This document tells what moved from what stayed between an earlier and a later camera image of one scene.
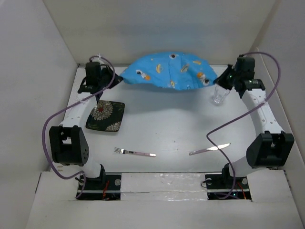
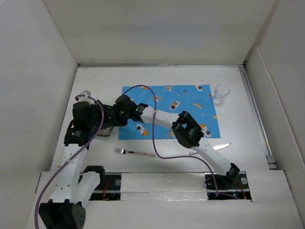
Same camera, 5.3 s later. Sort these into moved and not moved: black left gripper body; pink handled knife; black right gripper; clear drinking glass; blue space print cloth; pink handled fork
Moved: black left gripper body; black right gripper; blue space print cloth
Not moved: pink handled knife; pink handled fork; clear drinking glass
